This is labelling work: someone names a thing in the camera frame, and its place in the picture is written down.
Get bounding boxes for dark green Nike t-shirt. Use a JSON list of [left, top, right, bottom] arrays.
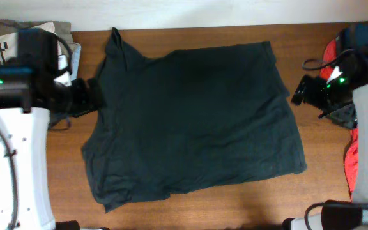
[[81, 29, 307, 212]]

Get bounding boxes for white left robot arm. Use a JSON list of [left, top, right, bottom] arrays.
[[0, 28, 104, 229]]

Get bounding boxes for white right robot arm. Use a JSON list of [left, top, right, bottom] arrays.
[[282, 24, 368, 229]]

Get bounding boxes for red printed t-shirt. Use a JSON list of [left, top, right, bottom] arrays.
[[318, 38, 360, 201]]

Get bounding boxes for folded white t-shirt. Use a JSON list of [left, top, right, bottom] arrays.
[[0, 22, 69, 87]]

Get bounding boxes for folded olive green garment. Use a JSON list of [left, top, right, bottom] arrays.
[[0, 19, 81, 56]]

